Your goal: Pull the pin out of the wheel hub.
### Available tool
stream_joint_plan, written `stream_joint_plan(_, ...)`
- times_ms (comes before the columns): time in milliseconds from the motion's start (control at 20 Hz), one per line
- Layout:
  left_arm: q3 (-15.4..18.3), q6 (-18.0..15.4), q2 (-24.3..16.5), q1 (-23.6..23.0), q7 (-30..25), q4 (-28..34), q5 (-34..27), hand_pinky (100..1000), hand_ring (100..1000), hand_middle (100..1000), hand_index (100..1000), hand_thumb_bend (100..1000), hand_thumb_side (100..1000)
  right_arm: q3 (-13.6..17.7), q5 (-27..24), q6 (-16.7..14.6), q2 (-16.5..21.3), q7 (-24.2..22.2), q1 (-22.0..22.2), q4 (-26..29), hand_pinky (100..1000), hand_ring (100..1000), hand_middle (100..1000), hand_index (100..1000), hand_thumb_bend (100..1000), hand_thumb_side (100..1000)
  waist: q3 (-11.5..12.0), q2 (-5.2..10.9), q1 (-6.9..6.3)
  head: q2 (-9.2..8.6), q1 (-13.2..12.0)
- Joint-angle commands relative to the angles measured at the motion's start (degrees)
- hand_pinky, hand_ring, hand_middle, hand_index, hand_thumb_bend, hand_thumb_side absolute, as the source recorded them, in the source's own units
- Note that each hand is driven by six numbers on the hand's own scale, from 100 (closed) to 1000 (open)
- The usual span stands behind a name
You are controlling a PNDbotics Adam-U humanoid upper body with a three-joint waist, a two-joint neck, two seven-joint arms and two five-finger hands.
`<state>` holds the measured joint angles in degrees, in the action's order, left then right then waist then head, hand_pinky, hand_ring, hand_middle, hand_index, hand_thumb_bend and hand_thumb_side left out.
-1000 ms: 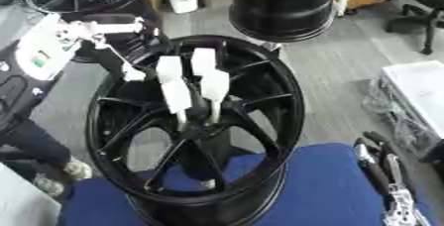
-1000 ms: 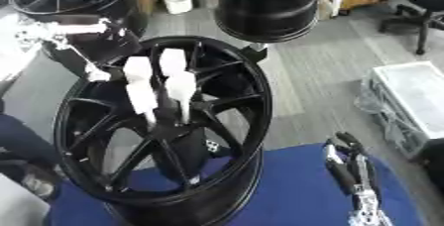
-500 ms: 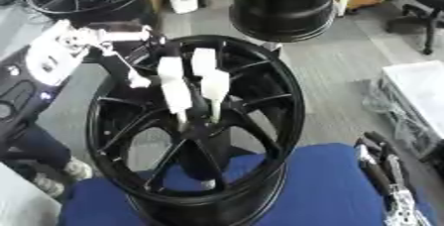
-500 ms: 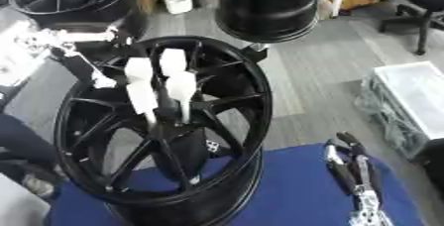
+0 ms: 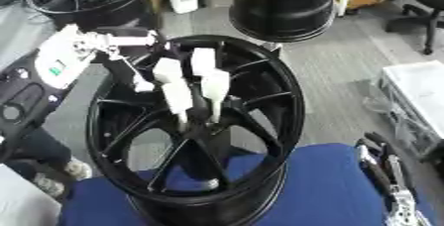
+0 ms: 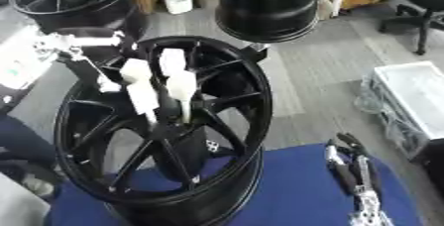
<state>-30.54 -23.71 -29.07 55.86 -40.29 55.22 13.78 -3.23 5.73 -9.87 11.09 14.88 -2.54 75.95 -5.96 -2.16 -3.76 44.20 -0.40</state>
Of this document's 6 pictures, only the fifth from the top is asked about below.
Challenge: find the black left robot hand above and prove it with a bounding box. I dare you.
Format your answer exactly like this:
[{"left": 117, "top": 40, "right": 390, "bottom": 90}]
[{"left": 91, "top": 26, "right": 175, "bottom": 94}]

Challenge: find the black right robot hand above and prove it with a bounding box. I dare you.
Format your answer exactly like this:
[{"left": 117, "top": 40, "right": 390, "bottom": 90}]
[{"left": 352, "top": 131, "right": 420, "bottom": 195}]

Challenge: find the black spoked wheel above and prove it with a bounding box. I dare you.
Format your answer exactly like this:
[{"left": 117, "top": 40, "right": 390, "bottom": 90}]
[{"left": 84, "top": 34, "right": 307, "bottom": 226}]

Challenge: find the black wheel rim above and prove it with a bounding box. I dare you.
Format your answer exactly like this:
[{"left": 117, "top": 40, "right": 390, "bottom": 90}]
[{"left": 227, "top": 0, "right": 349, "bottom": 44}]

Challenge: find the white storage crate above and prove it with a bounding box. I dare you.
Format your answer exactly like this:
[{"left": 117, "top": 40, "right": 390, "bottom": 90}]
[{"left": 376, "top": 59, "right": 444, "bottom": 159}]

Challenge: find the person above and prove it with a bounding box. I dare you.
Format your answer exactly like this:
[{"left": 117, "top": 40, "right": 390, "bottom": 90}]
[{"left": 0, "top": 126, "right": 94, "bottom": 198}]

